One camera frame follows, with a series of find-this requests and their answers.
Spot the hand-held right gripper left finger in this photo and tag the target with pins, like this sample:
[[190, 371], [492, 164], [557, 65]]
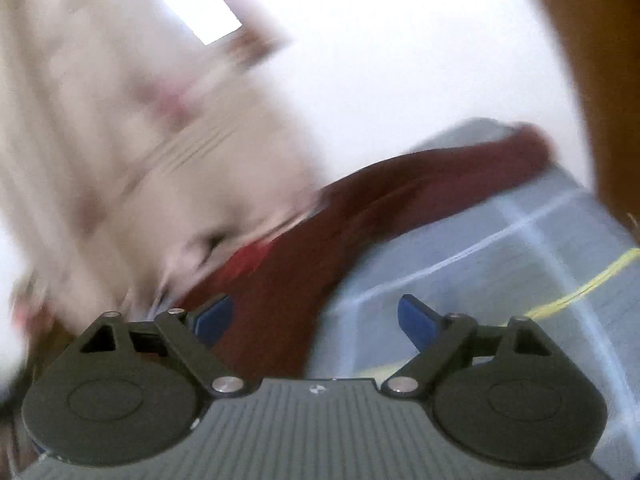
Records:
[[216, 317]]

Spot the dark red patterned garment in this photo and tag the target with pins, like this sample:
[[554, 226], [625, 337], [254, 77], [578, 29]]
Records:
[[325, 240]]

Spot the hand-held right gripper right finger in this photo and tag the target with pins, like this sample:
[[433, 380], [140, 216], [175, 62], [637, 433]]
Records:
[[415, 321]]

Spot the grey plaid bed sheet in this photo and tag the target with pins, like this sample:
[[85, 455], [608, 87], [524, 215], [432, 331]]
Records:
[[500, 285]]

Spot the brown wooden board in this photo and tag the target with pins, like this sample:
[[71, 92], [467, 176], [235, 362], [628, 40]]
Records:
[[600, 85]]

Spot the bright window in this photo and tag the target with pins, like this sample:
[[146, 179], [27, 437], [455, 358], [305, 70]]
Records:
[[195, 5]]

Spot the beige leaf print curtain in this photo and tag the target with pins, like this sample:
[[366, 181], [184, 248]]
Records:
[[100, 135]]

